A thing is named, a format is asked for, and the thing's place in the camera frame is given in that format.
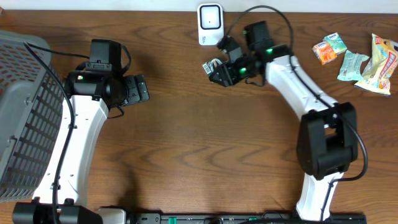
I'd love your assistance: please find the dark green round-logo packet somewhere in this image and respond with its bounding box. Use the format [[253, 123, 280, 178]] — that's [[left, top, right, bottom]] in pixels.
[[202, 58, 222, 76]]

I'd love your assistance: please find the orange tissue pack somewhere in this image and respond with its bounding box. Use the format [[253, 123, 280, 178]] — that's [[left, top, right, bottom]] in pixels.
[[312, 41, 337, 65]]

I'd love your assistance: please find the grey plastic basket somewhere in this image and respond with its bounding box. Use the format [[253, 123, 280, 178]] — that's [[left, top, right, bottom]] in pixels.
[[1, 30, 63, 202]]

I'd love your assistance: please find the teal tissue pack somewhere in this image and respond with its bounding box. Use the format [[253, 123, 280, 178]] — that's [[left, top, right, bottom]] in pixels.
[[323, 32, 347, 55]]

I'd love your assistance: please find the light teal snack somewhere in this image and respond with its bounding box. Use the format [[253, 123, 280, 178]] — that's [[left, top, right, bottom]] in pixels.
[[337, 50, 369, 81]]

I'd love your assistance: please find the yellow snack bag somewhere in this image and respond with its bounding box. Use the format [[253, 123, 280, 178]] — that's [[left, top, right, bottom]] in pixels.
[[354, 34, 397, 96]]

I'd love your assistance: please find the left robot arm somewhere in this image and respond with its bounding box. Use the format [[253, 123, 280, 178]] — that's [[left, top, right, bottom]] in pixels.
[[10, 70, 149, 223]]

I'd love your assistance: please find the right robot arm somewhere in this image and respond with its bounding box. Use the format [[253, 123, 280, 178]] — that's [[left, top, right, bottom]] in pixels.
[[208, 21, 360, 222]]

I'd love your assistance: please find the white barcode scanner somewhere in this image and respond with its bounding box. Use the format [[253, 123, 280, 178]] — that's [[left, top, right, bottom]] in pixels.
[[197, 3, 224, 46]]

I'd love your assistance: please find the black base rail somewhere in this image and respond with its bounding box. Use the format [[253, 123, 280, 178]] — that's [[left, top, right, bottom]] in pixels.
[[99, 207, 368, 224]]

